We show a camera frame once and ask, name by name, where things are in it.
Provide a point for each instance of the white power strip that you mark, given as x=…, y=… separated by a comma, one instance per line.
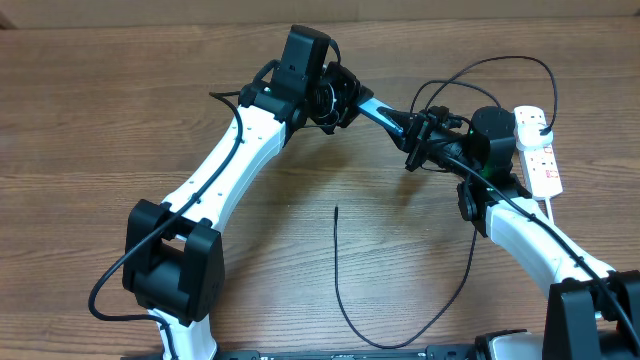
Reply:
x=540, y=169

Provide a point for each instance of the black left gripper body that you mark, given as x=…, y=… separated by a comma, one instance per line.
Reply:
x=329, y=97

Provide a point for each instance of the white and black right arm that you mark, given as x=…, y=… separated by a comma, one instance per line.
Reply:
x=592, y=309

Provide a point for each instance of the white charger plug adapter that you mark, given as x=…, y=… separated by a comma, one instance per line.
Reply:
x=529, y=136

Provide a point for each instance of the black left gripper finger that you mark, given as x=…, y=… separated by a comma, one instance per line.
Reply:
x=329, y=128
x=349, y=93

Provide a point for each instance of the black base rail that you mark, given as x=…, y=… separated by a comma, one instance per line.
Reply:
x=432, y=352

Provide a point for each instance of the blue Samsung Galaxy smartphone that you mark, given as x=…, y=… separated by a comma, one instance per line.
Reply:
x=375, y=109

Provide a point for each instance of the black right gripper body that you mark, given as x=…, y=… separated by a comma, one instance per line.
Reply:
x=443, y=141

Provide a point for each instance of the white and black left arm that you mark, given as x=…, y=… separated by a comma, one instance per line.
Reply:
x=173, y=261

